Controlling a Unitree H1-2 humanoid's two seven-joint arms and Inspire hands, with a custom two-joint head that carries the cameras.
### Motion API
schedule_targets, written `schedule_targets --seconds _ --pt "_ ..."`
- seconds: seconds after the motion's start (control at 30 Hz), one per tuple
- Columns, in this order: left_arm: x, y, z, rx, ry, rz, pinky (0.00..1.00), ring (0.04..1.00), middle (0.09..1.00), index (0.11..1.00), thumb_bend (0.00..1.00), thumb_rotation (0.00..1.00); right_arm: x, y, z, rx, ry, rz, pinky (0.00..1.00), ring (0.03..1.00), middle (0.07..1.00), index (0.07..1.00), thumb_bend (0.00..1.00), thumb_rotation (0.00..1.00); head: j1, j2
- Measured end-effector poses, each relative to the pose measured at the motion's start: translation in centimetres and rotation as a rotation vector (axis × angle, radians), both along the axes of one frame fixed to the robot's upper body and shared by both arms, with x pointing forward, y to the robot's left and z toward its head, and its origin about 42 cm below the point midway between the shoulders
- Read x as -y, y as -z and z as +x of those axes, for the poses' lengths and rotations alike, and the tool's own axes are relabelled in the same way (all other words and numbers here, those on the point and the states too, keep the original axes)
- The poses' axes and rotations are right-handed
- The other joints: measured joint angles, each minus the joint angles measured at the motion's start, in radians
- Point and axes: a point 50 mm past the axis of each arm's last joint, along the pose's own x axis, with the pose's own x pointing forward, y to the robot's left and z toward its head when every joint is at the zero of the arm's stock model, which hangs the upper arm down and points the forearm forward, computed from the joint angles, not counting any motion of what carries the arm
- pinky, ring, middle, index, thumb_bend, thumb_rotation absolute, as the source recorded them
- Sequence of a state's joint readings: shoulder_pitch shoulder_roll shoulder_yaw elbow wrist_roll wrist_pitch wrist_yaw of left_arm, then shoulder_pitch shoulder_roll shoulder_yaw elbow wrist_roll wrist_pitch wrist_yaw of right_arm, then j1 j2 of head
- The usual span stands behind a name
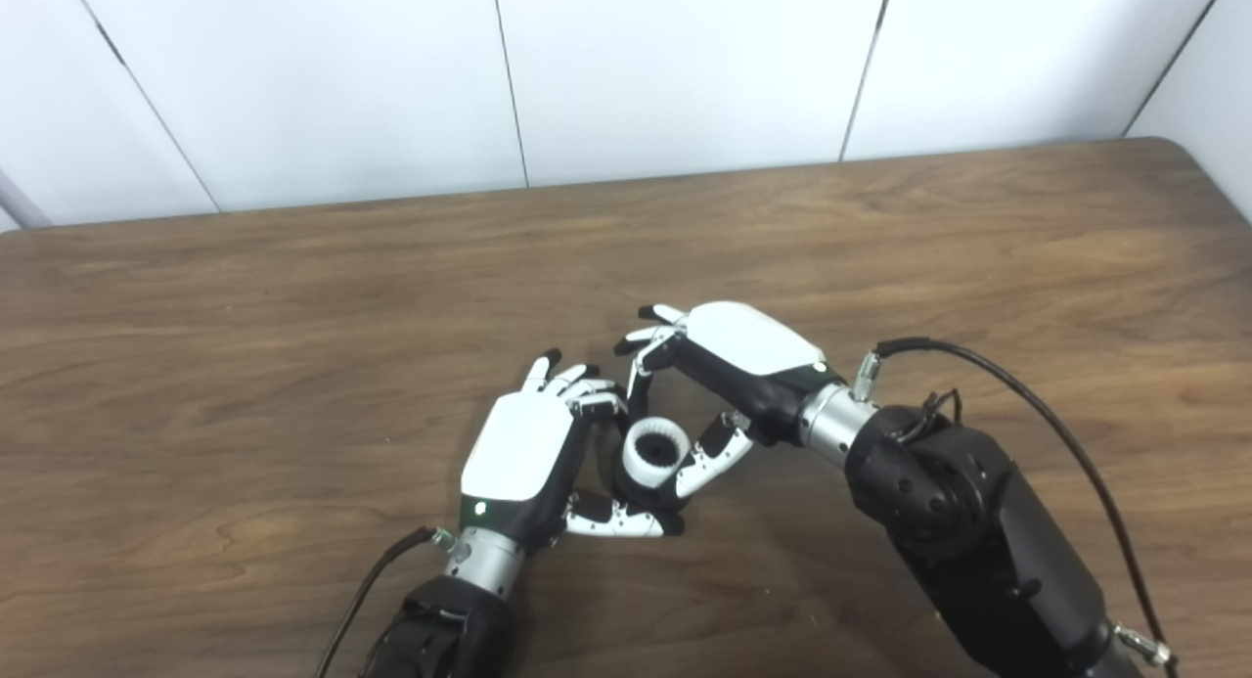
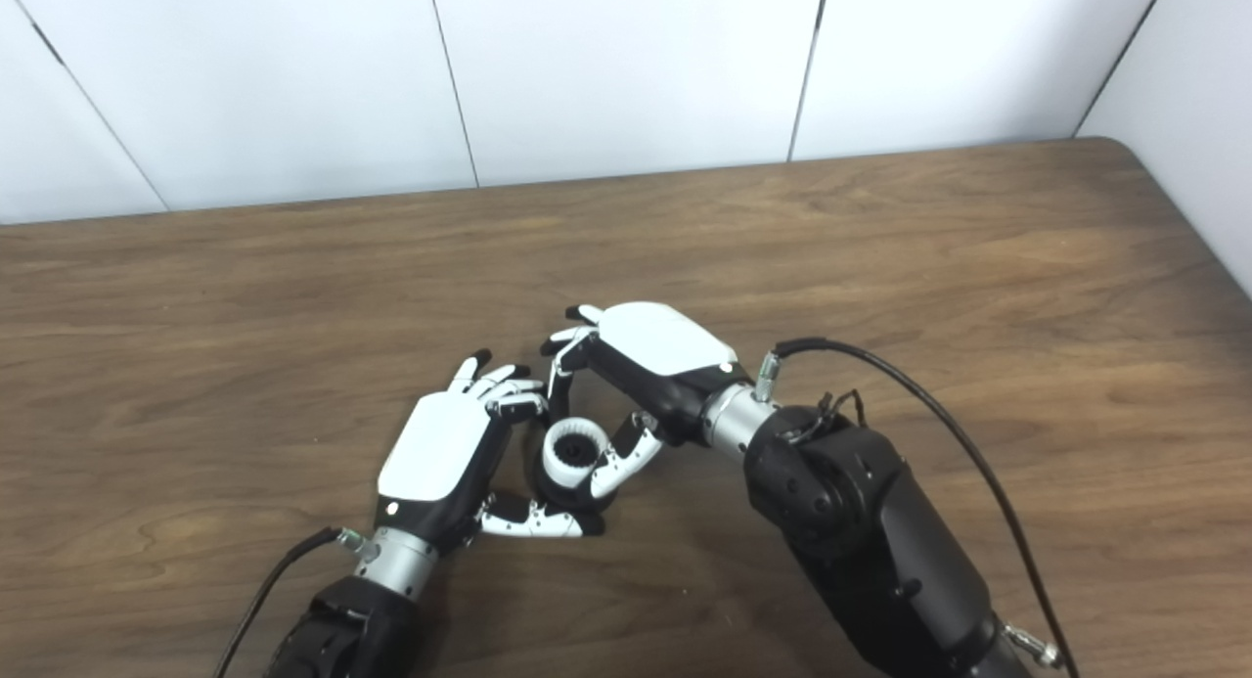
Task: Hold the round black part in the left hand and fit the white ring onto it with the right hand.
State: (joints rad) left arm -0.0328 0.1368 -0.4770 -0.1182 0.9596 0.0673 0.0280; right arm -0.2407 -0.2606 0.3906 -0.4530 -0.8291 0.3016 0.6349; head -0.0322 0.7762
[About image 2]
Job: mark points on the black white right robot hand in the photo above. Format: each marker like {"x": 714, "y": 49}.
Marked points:
{"x": 665, "y": 340}

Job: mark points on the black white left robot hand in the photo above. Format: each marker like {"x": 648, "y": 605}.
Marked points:
{"x": 440, "y": 453}

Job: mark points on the round black plastic part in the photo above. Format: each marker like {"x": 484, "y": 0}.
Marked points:
{"x": 575, "y": 451}

